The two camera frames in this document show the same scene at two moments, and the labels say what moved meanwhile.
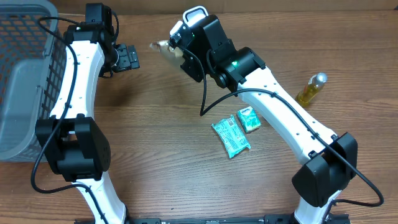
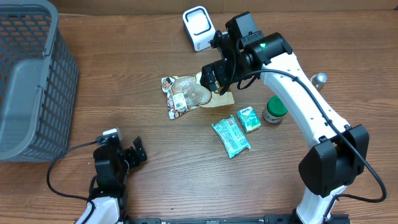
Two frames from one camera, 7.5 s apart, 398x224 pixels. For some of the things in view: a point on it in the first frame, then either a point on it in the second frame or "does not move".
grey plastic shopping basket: x=33 y=58 does not move
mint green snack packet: x=231 y=136 does not move
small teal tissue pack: x=249 y=119 does not move
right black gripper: x=191 y=64 → x=219 y=72
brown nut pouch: x=163 y=45 → x=186 y=93
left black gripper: x=130 y=58 → x=129 y=153
